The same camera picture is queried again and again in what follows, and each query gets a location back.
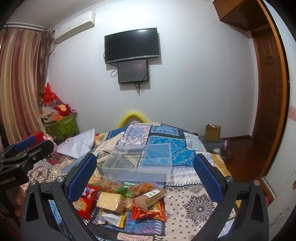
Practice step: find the round crackers packet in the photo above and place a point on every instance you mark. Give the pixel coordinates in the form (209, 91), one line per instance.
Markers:
(108, 184)

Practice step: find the tan bread packet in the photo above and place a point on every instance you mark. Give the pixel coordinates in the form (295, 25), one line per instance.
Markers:
(151, 195)

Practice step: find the large black wall television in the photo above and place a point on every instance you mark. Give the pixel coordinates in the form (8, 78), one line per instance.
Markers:
(131, 45)

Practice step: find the grey cloth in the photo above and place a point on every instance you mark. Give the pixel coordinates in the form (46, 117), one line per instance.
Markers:
(209, 144)

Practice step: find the wooden overhead cabinet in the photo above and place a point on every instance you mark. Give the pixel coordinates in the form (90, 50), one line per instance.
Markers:
(235, 14)

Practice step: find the yellow foam tube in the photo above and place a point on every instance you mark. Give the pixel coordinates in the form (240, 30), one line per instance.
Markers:
(133, 114)

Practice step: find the green snack packet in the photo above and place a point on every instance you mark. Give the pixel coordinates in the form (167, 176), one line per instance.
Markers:
(123, 189)

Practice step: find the person's left hand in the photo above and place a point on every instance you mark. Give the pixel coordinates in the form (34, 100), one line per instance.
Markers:
(18, 204)

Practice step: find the pink plush toy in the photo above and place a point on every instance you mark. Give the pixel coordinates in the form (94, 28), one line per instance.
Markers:
(49, 138)

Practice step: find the patchwork printed blanket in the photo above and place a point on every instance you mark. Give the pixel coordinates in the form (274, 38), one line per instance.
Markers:
(192, 201)

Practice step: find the red chips packet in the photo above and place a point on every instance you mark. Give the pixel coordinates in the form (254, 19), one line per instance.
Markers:
(150, 212)

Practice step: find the metal tray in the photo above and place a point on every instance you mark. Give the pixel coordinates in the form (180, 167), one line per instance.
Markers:
(150, 171)

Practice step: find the small black wall monitor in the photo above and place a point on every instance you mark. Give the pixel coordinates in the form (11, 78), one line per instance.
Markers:
(133, 71)

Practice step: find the brown wooden door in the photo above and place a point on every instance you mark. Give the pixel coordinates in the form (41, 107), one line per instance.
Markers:
(269, 104)

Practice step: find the small cardboard box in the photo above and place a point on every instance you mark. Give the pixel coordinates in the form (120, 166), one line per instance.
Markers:
(212, 133)

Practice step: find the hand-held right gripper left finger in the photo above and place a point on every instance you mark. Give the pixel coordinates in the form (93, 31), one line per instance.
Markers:
(83, 176)

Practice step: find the green storage box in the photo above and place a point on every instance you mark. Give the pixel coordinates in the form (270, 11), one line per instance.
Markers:
(62, 126)

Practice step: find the orange snack packet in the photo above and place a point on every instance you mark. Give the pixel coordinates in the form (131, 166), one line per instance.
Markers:
(143, 186)

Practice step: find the white plastic bag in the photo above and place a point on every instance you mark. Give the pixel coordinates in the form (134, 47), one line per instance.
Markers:
(76, 144)

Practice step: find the white air conditioner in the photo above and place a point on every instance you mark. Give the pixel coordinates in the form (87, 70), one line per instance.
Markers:
(74, 26)

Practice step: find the striped red curtain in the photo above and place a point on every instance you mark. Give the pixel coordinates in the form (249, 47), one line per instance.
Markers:
(20, 81)

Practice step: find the yellow white snack packet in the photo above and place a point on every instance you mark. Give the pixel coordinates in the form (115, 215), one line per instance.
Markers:
(111, 219)

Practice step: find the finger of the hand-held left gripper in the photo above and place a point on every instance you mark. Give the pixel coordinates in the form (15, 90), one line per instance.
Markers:
(42, 149)
(26, 142)

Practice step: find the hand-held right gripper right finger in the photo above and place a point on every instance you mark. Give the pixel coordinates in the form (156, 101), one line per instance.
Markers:
(208, 178)

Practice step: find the puffed rice cake packet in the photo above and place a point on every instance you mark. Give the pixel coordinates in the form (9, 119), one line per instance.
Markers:
(108, 199)

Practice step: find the red cartoon snack packet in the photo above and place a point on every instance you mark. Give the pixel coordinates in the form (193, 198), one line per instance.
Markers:
(84, 200)

